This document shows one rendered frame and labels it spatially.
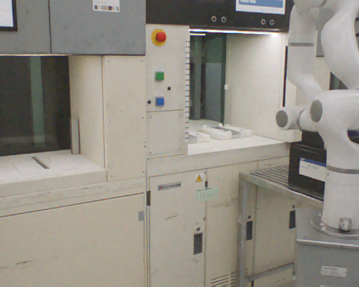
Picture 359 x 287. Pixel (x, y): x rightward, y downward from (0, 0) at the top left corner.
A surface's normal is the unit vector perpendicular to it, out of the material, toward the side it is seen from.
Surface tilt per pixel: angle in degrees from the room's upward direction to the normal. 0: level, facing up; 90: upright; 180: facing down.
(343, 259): 90
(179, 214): 90
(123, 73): 90
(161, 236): 90
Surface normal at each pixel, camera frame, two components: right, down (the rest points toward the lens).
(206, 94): -0.86, 0.09
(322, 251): -0.25, 0.18
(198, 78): 0.51, 0.17
